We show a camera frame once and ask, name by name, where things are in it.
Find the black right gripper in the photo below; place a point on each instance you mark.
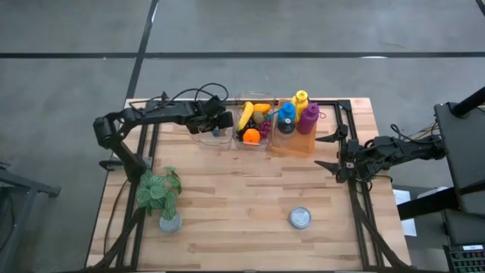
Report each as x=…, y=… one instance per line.
x=350, y=155

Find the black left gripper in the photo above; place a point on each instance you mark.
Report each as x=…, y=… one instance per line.
x=210, y=115

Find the dark purple grape bunch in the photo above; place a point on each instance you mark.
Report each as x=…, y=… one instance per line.
x=242, y=129

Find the yellow banana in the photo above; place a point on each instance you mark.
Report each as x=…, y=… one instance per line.
x=246, y=113

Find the orange fruit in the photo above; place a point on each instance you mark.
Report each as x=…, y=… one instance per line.
x=251, y=136

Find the magenta plastic bottle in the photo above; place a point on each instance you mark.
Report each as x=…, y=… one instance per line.
x=307, y=118

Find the brown kiwi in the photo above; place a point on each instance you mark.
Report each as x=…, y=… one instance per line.
x=258, y=117

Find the red grape bunch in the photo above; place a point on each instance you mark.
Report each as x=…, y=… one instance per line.
x=265, y=127

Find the clear bottle with black cap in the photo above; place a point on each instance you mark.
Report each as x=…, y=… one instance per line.
x=286, y=126

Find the yellow plastic bottle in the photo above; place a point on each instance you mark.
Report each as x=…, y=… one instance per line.
x=301, y=102

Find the blue plastic bottle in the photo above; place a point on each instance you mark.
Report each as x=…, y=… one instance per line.
x=286, y=112

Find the wide tin can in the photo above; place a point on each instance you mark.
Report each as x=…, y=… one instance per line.
x=300, y=218

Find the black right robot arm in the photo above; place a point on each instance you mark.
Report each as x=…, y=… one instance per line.
x=401, y=149

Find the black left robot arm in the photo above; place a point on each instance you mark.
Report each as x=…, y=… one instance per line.
x=151, y=113

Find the clear plastic bin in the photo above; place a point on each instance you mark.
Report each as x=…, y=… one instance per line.
x=212, y=142
x=254, y=147

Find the orange translucent bin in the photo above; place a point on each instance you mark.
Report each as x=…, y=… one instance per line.
x=299, y=146

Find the green potted plant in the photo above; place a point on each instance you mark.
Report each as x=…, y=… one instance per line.
x=155, y=191

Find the white paper sheet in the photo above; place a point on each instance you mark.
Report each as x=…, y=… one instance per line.
x=403, y=212

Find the black side table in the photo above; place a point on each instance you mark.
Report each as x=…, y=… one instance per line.
x=462, y=159

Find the grey metal table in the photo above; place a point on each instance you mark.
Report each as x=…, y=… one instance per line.
x=22, y=189

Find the black aluminium table frame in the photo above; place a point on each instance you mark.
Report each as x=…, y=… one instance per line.
x=343, y=117

